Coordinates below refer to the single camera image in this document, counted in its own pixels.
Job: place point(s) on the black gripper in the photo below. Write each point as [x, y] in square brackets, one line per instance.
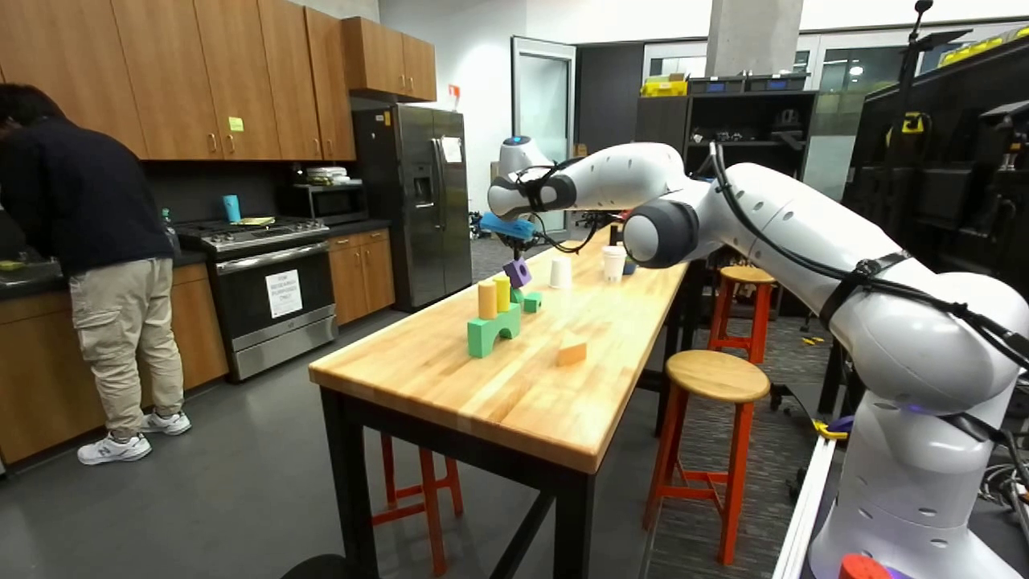
[518, 250]

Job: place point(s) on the purple block with hole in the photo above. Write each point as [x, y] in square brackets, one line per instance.
[518, 275]

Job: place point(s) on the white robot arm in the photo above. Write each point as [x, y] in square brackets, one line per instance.
[936, 351]

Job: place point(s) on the yellow cylinder block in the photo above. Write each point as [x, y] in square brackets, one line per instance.
[492, 296]

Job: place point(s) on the small green block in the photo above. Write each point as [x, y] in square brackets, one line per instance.
[532, 303]

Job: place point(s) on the green arch block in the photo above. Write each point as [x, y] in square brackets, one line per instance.
[488, 333]

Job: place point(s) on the small orange wooden block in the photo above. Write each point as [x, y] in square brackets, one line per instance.
[573, 351]

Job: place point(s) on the white cup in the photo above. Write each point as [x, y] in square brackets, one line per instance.
[616, 260]

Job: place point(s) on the stainless steel refrigerator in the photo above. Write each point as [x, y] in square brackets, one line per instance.
[412, 164]

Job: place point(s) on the black microwave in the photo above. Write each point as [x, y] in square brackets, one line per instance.
[313, 201]

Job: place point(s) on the stainless steel oven range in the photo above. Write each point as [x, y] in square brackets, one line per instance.
[271, 286]

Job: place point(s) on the black shelving unit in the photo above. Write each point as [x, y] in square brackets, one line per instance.
[764, 120]

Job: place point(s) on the near orange wooden stool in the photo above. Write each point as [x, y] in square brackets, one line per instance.
[713, 400]

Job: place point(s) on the orange stool under table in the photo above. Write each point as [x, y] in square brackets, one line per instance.
[422, 496]

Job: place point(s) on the upper wooden cabinets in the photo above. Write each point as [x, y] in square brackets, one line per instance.
[215, 77]

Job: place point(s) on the wooden cabinets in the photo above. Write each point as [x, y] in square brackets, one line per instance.
[215, 77]
[48, 392]

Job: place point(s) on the person in dark jacket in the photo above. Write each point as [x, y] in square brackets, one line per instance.
[81, 201]

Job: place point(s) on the lower wooden cabinets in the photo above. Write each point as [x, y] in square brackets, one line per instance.
[48, 392]

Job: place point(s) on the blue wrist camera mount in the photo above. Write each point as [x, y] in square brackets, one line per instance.
[514, 229]

